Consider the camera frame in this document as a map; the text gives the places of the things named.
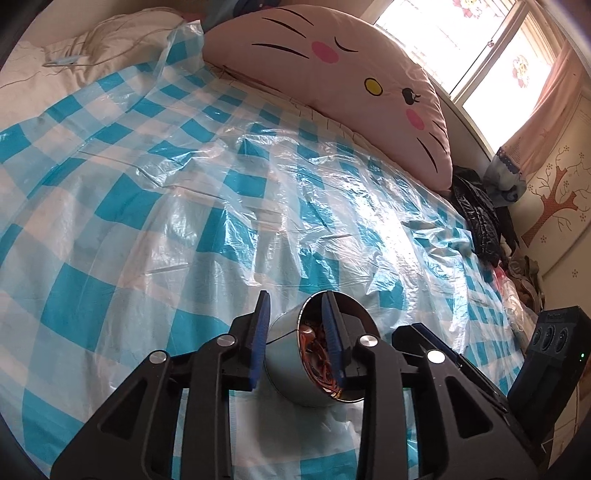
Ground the amber bead bracelet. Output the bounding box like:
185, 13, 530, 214
299, 318, 345, 398

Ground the pink cat face pillow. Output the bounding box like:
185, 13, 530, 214
202, 4, 453, 191

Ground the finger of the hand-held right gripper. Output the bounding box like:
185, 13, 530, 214
392, 322, 509, 409

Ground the round silver metal tin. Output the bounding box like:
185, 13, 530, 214
264, 292, 379, 408

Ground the blue checked plastic sheet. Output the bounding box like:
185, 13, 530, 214
0, 23, 527, 480

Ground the window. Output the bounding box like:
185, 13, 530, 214
374, 0, 568, 153

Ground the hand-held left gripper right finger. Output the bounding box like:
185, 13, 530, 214
322, 292, 541, 480

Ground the pile of clothes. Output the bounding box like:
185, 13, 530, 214
494, 249, 550, 324

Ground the tree wall sticker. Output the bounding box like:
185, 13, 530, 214
522, 143, 591, 250

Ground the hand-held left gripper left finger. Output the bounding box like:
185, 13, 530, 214
50, 291, 273, 480

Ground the pink patterned curtain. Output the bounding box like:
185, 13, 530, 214
485, 46, 578, 204

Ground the black jacket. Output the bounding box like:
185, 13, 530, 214
450, 166, 518, 268

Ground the white cable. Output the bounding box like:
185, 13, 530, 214
44, 9, 185, 75

